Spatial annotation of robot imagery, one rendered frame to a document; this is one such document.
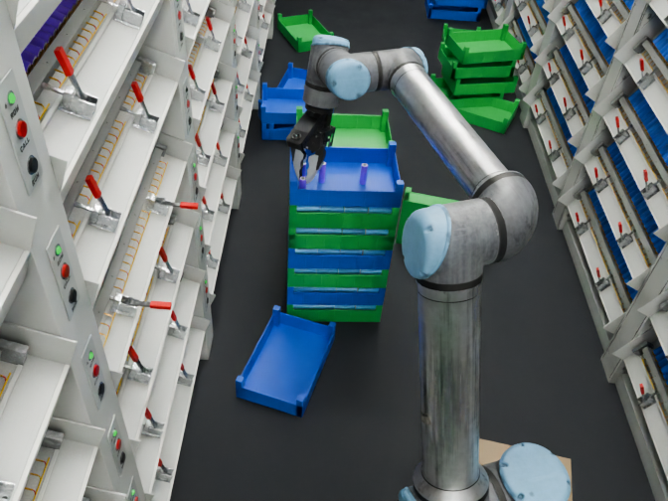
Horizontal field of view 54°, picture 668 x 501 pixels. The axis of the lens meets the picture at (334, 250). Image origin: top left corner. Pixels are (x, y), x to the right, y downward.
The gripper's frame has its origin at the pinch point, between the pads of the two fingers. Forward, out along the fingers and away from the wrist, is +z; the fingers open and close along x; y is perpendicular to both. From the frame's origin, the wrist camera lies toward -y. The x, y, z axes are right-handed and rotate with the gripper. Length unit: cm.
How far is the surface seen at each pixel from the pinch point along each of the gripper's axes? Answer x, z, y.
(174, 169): 13.7, -9.3, -37.5
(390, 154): -14.3, -4.6, 25.2
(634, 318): -93, 22, 35
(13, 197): -17, -38, -105
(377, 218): -19.5, 8.3, 10.2
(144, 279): -2, -1, -65
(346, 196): -11.6, 2.3, 3.8
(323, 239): -7.1, 18.1, 5.4
